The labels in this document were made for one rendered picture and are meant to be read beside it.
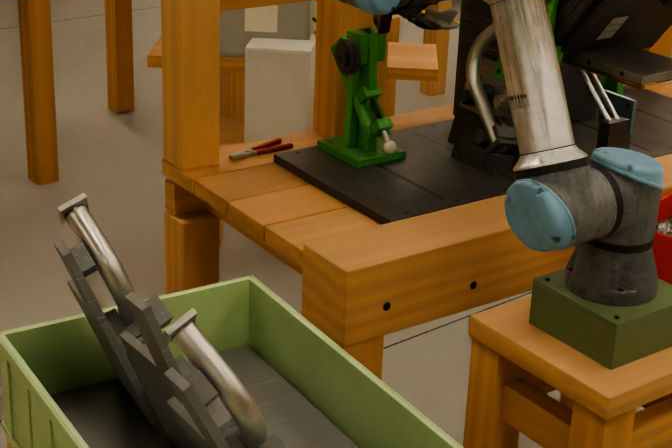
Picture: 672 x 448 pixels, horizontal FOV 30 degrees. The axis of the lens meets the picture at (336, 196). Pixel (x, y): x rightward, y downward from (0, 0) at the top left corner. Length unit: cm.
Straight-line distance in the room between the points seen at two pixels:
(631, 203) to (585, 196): 10
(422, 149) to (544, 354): 83
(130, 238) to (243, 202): 204
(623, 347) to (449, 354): 179
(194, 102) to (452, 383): 139
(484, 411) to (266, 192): 66
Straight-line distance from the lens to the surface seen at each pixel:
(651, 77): 262
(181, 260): 273
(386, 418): 171
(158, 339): 152
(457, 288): 234
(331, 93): 281
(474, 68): 271
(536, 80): 192
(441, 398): 356
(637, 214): 200
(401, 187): 253
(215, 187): 256
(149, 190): 491
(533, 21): 193
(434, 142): 280
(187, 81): 258
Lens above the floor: 183
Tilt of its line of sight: 22 degrees down
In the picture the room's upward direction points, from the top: 2 degrees clockwise
